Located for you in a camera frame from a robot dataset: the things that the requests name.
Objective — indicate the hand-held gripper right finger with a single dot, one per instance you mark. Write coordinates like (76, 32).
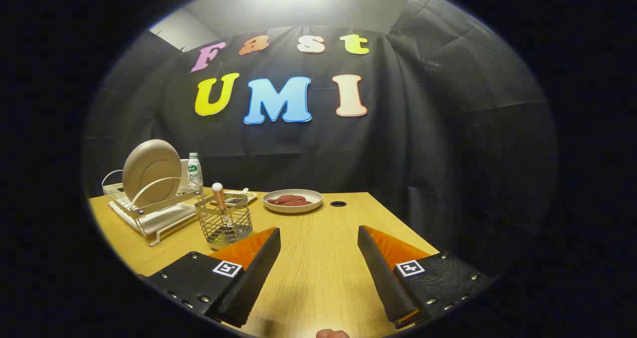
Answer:
(380, 273)

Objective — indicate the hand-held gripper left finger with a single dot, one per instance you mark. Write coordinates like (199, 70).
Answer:
(259, 273)

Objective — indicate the beige round plate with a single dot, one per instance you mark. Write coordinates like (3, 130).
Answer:
(149, 171)

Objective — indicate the white oval dish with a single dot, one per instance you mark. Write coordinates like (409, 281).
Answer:
(293, 209)

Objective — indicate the white divided dish of beans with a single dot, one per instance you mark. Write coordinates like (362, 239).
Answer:
(249, 196)

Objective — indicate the red meat patty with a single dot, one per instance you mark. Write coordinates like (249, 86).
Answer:
(301, 203)
(286, 198)

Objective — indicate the white bottle with green label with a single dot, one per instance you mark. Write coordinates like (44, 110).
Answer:
(194, 171)

